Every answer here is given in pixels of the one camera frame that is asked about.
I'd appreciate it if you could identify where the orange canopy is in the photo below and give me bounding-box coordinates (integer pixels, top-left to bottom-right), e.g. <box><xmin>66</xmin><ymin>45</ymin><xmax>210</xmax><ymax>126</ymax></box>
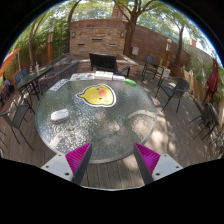
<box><xmin>0</xmin><ymin>48</ymin><xmax>21</xmax><ymax>78</ymax></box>

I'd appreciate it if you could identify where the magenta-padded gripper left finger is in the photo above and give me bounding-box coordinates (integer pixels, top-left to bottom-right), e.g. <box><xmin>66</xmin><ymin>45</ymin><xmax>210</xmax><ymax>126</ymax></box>
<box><xmin>40</xmin><ymin>142</ymin><xmax>93</xmax><ymax>186</ymax></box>

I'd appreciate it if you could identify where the large forked tree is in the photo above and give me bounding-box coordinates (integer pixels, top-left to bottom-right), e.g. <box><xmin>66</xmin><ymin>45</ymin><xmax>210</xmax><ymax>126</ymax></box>
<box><xmin>113</xmin><ymin>0</ymin><xmax>161</xmax><ymax>58</ymax></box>

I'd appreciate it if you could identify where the white book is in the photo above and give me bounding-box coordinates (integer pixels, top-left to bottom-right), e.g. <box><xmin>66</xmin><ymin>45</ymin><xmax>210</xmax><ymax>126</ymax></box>
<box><xmin>103</xmin><ymin>71</ymin><xmax>114</xmax><ymax>81</ymax></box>
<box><xmin>94</xmin><ymin>70</ymin><xmax>105</xmax><ymax>80</ymax></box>

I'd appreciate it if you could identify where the black metal mesh chair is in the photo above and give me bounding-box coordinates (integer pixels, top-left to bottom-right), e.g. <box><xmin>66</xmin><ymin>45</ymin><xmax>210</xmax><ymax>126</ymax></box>
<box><xmin>141</xmin><ymin>54</ymin><xmax>163</xmax><ymax>83</ymax></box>
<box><xmin>189</xmin><ymin>102</ymin><xmax>221</xmax><ymax>141</ymax></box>
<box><xmin>14</xmin><ymin>67</ymin><xmax>29</xmax><ymax>84</ymax></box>
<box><xmin>154</xmin><ymin>77</ymin><xmax>191</xmax><ymax>114</ymax></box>
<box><xmin>0</xmin><ymin>104</ymin><xmax>36</xmax><ymax>151</ymax></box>

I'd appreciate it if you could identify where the dark round patio table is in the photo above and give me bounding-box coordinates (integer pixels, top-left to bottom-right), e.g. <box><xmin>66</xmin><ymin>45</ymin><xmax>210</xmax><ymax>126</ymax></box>
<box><xmin>15</xmin><ymin>64</ymin><xmax>54</xmax><ymax>101</ymax></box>

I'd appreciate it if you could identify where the white lettered plate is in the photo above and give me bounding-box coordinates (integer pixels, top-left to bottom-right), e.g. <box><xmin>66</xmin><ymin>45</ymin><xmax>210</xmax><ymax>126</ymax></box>
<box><xmin>49</xmin><ymin>78</ymin><xmax>70</xmax><ymax>92</ymax></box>

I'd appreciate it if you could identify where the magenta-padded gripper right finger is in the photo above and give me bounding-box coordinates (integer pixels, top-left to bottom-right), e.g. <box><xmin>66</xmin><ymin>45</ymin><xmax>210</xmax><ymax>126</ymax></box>
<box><xmin>133</xmin><ymin>142</ymin><xmax>184</xmax><ymax>186</ymax></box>

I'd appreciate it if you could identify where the red closed umbrella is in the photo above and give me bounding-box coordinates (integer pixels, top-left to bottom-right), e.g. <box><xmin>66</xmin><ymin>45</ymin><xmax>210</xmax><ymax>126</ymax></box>
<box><xmin>205</xmin><ymin>58</ymin><xmax>220</xmax><ymax>103</ymax></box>

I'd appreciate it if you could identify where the yellow duck-shaped mouse pad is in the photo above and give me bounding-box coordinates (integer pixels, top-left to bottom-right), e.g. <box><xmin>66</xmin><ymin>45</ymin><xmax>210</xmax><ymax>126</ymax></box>
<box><xmin>75</xmin><ymin>84</ymin><xmax>117</xmax><ymax>108</ymax></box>

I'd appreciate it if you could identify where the green packet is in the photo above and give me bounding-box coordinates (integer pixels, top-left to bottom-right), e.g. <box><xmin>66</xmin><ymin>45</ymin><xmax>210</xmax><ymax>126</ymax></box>
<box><xmin>124</xmin><ymin>78</ymin><xmax>137</xmax><ymax>86</ymax></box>

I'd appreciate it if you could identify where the black slatted wooden chair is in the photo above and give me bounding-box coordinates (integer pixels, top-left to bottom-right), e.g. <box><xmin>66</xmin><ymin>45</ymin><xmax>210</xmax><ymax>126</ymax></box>
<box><xmin>88</xmin><ymin>52</ymin><xmax>132</xmax><ymax>78</ymax></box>

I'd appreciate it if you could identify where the wooden lamp post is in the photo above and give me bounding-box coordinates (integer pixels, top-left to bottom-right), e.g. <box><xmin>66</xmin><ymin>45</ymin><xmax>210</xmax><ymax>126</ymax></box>
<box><xmin>162</xmin><ymin>38</ymin><xmax>173</xmax><ymax>68</ymax></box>
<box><xmin>47</xmin><ymin>27</ymin><xmax>55</xmax><ymax>64</ymax></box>

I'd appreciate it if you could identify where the white computer mouse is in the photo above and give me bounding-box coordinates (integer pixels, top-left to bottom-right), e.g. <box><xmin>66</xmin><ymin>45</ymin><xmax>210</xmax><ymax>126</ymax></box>
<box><xmin>50</xmin><ymin>108</ymin><xmax>70</xmax><ymax>122</ymax></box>

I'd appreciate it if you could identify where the colourful printed sheet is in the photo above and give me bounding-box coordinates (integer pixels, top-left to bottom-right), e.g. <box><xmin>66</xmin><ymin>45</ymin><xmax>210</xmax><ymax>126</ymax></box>
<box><xmin>69</xmin><ymin>72</ymin><xmax>96</xmax><ymax>82</ymax></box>

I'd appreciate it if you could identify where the grey wicker chair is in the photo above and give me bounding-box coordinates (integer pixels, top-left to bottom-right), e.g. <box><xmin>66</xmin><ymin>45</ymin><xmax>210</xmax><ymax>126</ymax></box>
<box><xmin>49</xmin><ymin>53</ymin><xmax>74</xmax><ymax>73</ymax></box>
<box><xmin>38</xmin><ymin>60</ymin><xmax>81</xmax><ymax>96</ymax></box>

